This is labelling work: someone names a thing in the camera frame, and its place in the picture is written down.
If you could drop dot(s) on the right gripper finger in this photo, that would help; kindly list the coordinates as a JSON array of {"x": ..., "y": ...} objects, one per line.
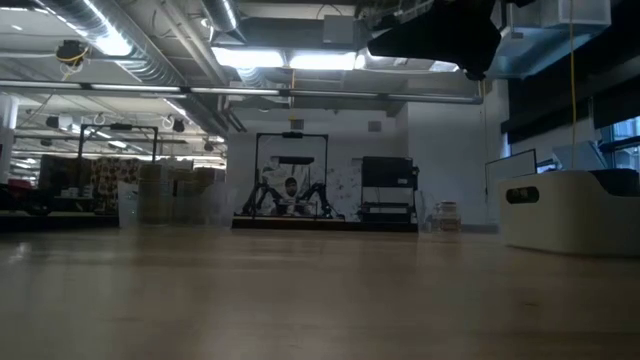
[{"x": 425, "y": 40}]

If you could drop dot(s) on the background black robot arm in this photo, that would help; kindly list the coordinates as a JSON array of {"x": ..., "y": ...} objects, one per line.
[
  {"x": 320, "y": 196},
  {"x": 262, "y": 197}
]

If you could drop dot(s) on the grey ceiling box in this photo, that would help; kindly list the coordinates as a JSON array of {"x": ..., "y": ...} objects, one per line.
[{"x": 339, "y": 30}]

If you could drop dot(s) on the ceiling light panel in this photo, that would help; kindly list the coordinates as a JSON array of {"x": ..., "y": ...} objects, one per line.
[
  {"x": 322, "y": 61},
  {"x": 247, "y": 57}
]

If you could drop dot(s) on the long grey ceiling pipe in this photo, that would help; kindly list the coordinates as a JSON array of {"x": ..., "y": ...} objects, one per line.
[{"x": 325, "y": 93}]

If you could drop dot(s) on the white board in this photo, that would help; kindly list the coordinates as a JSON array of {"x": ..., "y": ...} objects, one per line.
[{"x": 510, "y": 167}]

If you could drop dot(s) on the black equipment cart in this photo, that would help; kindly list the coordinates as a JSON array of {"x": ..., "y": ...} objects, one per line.
[{"x": 387, "y": 172}]

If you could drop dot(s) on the glass window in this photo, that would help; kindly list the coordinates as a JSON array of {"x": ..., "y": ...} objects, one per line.
[{"x": 625, "y": 135}]

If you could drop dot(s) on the clear plastic bin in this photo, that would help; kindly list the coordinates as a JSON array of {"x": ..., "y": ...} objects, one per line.
[
  {"x": 127, "y": 205},
  {"x": 475, "y": 220}
]

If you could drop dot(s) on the person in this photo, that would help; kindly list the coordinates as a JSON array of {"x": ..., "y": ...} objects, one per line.
[{"x": 291, "y": 190}]

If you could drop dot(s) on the white plastic bin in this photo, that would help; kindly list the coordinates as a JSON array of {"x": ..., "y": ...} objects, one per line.
[{"x": 565, "y": 225}]

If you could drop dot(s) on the black low platform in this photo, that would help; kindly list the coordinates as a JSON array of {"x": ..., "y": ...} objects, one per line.
[{"x": 325, "y": 225}]

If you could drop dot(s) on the floral patterned cloth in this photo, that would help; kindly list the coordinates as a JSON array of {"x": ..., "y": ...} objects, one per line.
[{"x": 112, "y": 177}]

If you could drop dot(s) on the rectangular metal air duct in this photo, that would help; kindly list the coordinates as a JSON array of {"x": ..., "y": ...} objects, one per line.
[{"x": 550, "y": 45}]

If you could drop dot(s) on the black background station frame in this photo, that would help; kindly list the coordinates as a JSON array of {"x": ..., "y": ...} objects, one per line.
[{"x": 292, "y": 135}]

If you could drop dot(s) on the narrow silver spiral duct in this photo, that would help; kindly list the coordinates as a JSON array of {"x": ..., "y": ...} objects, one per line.
[{"x": 222, "y": 15}]

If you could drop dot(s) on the wide silver spiral duct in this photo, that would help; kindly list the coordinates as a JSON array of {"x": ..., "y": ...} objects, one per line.
[{"x": 145, "y": 65}]

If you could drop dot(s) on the black background gantry frame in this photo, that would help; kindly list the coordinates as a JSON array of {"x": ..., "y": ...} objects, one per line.
[{"x": 120, "y": 127}]

